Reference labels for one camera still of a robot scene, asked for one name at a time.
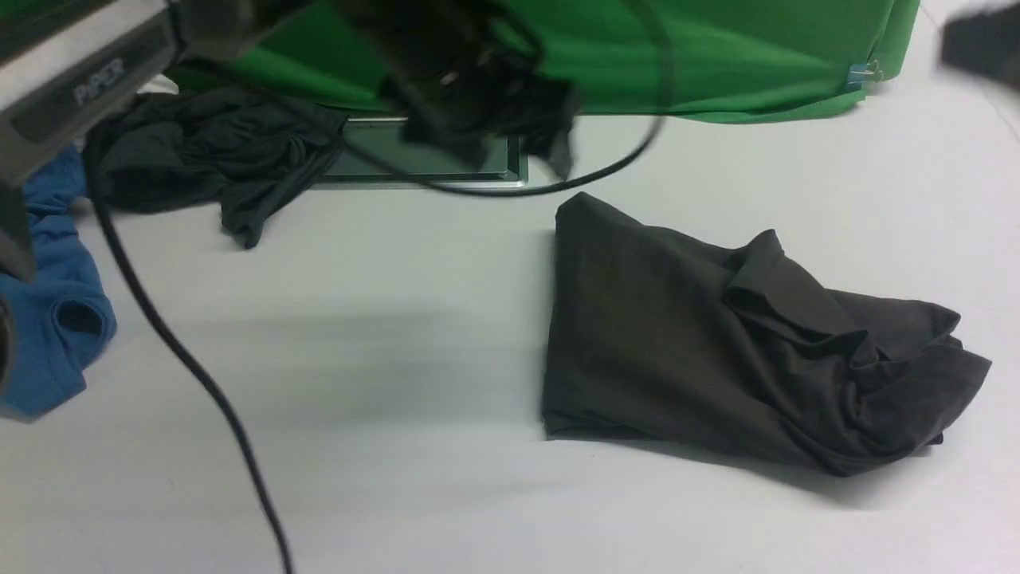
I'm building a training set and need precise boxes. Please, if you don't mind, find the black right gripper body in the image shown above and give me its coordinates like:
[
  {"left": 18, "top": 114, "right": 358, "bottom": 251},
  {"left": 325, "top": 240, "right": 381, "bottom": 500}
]
[{"left": 939, "top": 4, "right": 1019, "bottom": 90}]

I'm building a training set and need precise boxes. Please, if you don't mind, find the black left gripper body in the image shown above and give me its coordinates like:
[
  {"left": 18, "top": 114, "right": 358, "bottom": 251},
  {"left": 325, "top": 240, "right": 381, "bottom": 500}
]
[{"left": 335, "top": 1, "right": 580, "bottom": 179}]

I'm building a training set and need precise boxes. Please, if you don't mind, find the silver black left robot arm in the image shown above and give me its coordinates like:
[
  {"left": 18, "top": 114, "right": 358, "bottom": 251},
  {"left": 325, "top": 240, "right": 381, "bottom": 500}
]
[{"left": 1, "top": 1, "right": 579, "bottom": 281}]

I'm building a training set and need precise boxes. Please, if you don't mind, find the blue binder clip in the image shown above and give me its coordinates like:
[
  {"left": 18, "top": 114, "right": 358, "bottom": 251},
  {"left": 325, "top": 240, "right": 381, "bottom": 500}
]
[{"left": 845, "top": 61, "right": 885, "bottom": 92}]

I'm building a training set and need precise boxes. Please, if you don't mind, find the green backdrop cloth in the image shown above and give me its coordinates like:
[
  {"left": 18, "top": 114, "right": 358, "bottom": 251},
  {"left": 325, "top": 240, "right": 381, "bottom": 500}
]
[{"left": 163, "top": 0, "right": 922, "bottom": 124}]

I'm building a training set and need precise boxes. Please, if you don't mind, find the dark teal crumpled garment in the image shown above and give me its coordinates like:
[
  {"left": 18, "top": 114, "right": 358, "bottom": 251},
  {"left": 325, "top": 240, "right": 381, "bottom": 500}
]
[{"left": 84, "top": 88, "right": 347, "bottom": 250}]

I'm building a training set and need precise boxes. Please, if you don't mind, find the white garment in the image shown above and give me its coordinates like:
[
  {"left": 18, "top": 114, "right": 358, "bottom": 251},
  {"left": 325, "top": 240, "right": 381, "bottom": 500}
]
[{"left": 137, "top": 75, "right": 181, "bottom": 96}]

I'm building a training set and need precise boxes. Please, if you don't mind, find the blue garment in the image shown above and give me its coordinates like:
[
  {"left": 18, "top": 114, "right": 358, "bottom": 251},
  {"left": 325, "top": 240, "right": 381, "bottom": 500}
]
[{"left": 2, "top": 147, "right": 117, "bottom": 420}]

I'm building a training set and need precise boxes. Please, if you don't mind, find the metal table cable hatch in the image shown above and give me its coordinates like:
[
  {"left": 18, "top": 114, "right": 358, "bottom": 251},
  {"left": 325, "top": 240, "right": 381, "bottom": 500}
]
[{"left": 316, "top": 117, "right": 528, "bottom": 192}]

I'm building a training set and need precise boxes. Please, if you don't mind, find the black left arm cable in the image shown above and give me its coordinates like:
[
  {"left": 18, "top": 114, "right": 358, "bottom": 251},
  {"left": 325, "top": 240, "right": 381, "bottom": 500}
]
[{"left": 84, "top": 0, "right": 678, "bottom": 574}]

